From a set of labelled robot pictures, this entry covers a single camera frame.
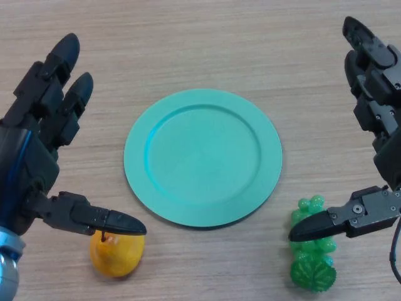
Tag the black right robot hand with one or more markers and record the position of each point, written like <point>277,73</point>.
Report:
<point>385,94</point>

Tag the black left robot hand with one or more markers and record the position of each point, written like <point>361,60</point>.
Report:
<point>28,163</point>

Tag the yellow pear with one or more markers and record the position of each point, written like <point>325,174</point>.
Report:
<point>117,257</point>

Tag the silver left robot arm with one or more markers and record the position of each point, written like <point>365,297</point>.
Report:
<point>7,266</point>

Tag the green round plate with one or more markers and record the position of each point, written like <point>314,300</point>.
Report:
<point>203,156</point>

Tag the green plastic grape bunch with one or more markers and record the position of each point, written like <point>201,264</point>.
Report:
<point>313,276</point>

